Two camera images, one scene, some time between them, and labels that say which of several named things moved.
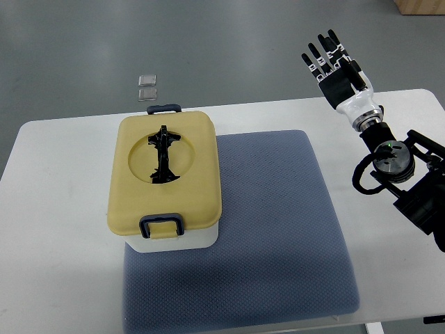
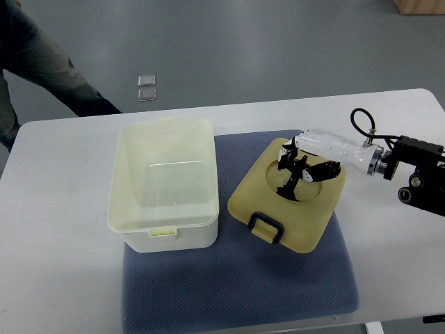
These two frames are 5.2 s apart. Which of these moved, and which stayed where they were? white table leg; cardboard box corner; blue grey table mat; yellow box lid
Moved: yellow box lid
Stayed: cardboard box corner; blue grey table mat; white table leg
